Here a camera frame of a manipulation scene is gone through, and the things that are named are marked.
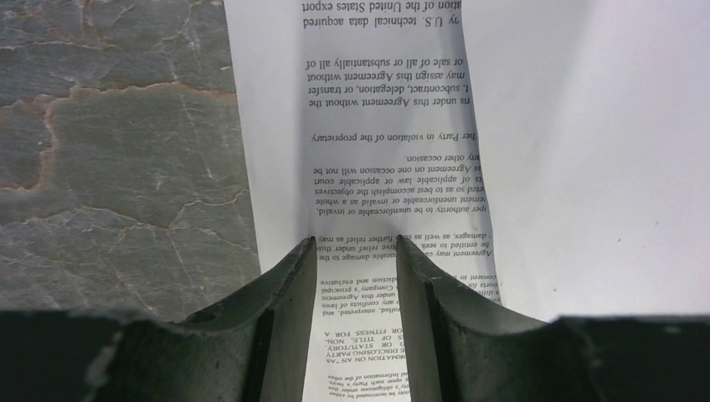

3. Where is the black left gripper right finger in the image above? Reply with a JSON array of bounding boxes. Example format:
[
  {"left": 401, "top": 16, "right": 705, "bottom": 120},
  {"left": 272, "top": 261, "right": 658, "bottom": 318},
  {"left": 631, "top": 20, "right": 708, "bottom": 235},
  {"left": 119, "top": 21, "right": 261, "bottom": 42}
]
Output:
[{"left": 396, "top": 237, "right": 599, "bottom": 401}]

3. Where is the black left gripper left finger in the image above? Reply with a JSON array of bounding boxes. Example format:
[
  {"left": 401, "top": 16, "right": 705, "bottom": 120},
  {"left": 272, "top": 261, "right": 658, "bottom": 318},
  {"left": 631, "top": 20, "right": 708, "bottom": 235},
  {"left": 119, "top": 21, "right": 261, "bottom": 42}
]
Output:
[{"left": 100, "top": 238, "right": 316, "bottom": 401}]

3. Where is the white paper sheet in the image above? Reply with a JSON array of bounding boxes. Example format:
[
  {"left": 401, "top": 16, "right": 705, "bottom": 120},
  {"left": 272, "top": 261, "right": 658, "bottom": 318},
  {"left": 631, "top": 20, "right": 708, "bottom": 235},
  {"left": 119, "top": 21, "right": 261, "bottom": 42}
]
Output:
[{"left": 462, "top": 1, "right": 709, "bottom": 320}]

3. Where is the printed text paper sheet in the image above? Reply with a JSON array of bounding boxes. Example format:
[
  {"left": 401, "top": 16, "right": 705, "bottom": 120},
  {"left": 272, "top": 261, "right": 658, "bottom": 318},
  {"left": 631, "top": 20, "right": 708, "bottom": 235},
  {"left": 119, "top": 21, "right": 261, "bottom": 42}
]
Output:
[{"left": 225, "top": 1, "right": 500, "bottom": 401}]

